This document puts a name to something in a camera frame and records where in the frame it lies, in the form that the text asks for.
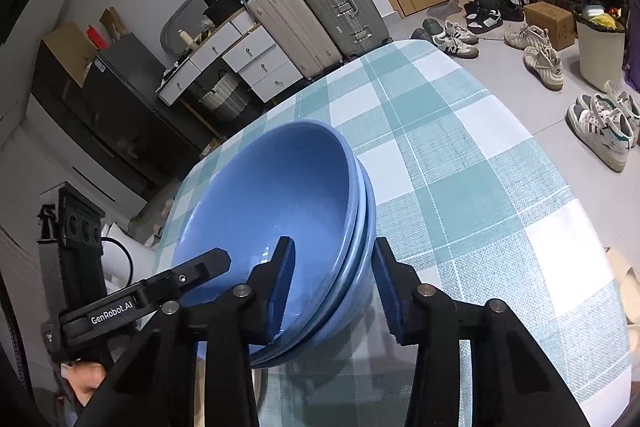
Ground large blue bowl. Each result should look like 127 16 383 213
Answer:
172 120 363 364

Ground stacked blue bowls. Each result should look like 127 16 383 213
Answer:
250 160 375 369

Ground person's left hand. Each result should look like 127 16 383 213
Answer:
61 361 106 407

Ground black mini fridge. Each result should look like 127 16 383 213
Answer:
32 34 214 200

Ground beige slide sandal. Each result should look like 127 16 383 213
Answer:
604 247 639 324

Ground teal checked tablecloth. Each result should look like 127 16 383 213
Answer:
158 40 631 426

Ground woven laundry basket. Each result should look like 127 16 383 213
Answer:
200 70 250 121

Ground white drawer desk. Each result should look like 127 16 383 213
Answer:
156 10 303 105

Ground white green sneaker front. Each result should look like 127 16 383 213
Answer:
565 93 634 172

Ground beige suitcase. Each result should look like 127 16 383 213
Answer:
247 0 343 79

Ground white sneaker behind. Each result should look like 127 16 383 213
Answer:
604 80 640 147

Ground beige sneaker near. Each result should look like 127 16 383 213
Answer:
523 46 564 91

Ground silver suitcase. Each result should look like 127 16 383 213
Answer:
305 0 390 61

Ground purple plastic bag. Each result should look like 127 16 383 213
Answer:
625 34 640 92

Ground white striped sneaker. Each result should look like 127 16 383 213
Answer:
432 34 480 60

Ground small brown cardboard box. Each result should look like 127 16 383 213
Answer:
524 2 576 51

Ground gray slipper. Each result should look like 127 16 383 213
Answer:
411 17 446 42

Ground white trash bin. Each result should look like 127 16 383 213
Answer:
575 4 626 92

